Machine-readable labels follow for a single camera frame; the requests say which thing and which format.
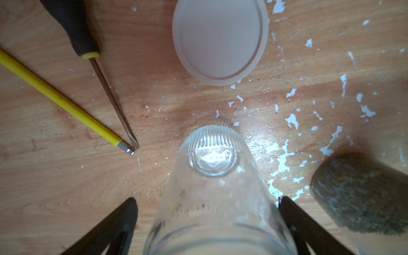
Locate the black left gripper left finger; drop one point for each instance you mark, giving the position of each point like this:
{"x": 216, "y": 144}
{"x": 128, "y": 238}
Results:
{"x": 113, "y": 234}

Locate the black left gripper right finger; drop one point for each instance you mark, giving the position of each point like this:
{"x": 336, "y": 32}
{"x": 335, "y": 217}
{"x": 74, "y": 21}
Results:
{"x": 308, "y": 235}

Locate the jar with foil seal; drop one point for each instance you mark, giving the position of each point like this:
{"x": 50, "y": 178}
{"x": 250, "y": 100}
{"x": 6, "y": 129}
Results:
{"x": 367, "y": 200}

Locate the clear jar with tea leaves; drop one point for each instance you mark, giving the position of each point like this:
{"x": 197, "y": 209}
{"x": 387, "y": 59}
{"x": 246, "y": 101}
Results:
{"x": 216, "y": 202}

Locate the beige jar lid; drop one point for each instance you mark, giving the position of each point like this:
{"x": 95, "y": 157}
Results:
{"x": 220, "y": 42}

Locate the yellow pencil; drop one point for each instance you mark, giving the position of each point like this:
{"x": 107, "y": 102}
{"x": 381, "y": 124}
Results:
{"x": 59, "y": 99}

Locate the black handled screwdriver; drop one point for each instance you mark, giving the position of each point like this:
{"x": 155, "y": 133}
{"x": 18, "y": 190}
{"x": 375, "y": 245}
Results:
{"x": 72, "y": 16}

